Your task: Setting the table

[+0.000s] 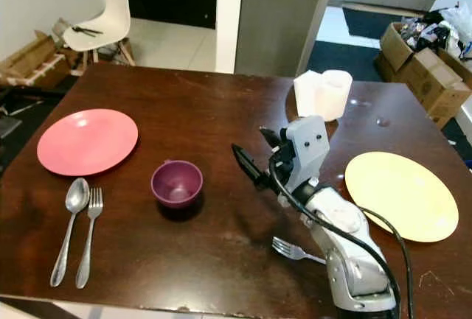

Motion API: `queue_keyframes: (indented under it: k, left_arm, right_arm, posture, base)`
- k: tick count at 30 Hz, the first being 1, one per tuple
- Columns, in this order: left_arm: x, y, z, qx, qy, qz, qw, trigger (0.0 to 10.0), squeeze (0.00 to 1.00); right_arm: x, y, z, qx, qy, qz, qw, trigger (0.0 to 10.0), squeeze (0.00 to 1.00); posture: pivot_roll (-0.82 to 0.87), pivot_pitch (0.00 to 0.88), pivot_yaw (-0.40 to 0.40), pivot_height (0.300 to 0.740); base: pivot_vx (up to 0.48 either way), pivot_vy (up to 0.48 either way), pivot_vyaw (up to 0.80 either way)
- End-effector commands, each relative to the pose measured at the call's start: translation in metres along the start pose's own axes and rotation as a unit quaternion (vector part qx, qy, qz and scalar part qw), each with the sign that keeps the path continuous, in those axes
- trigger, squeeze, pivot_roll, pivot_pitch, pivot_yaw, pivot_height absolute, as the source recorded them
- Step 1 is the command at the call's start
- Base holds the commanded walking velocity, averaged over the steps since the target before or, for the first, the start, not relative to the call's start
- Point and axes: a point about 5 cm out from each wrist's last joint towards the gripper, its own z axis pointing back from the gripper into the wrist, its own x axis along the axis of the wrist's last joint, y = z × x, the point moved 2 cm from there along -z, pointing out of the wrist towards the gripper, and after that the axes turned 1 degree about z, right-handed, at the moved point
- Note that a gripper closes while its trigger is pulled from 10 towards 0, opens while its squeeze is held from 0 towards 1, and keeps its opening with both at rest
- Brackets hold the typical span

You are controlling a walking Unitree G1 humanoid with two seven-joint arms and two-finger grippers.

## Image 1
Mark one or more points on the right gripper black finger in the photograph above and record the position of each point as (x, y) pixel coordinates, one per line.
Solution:
(249, 164)
(271, 138)

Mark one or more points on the purple plastic cup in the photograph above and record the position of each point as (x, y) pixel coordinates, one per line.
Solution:
(177, 180)

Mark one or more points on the silver metal fork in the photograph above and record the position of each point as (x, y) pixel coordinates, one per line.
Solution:
(94, 202)
(287, 248)

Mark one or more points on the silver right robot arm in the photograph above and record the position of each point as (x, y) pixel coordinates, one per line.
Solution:
(346, 260)

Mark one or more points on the white napkin stack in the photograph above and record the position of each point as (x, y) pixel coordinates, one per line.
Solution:
(306, 92)

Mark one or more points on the yellow round plate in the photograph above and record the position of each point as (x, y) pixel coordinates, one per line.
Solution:
(402, 197)

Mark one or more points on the dark floor rug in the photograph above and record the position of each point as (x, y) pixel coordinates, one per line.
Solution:
(372, 23)

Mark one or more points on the open brown cardboard box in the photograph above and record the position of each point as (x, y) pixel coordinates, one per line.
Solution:
(394, 46)

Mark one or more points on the pink round plate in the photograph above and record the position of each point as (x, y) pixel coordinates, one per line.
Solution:
(87, 142)

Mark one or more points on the silver metal spoon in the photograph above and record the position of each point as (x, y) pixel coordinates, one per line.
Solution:
(77, 195)

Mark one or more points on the large closed cardboard box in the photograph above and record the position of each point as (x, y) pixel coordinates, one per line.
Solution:
(439, 79)

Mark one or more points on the white plastic chair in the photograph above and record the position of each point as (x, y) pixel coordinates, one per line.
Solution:
(110, 17)

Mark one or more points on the flat brown cardboard box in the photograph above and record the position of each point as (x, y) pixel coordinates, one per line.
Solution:
(37, 57)

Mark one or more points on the pile of packaged goods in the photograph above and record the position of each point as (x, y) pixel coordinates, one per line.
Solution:
(442, 28)

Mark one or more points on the black hand tool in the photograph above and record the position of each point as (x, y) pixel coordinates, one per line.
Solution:
(85, 31)

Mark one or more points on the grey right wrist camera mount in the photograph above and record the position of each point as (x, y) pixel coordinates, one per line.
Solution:
(308, 142)

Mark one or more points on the black metal floor frame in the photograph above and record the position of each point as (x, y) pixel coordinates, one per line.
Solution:
(44, 92)

